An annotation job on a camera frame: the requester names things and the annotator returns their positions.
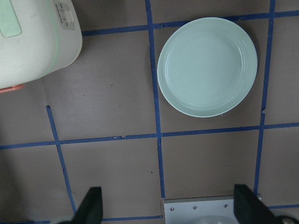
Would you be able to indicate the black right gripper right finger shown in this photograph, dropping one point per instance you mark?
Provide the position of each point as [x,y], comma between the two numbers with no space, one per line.
[248,209]

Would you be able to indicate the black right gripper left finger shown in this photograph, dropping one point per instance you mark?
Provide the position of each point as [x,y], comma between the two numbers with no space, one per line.
[90,210]

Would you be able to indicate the white and green rice cooker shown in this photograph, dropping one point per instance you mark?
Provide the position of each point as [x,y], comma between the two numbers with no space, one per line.
[37,37]

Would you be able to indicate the white mounting plate with screws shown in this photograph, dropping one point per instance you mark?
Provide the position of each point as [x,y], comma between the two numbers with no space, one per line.
[204,210]

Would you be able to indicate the light green plate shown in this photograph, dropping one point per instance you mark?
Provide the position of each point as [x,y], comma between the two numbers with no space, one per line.
[207,67]

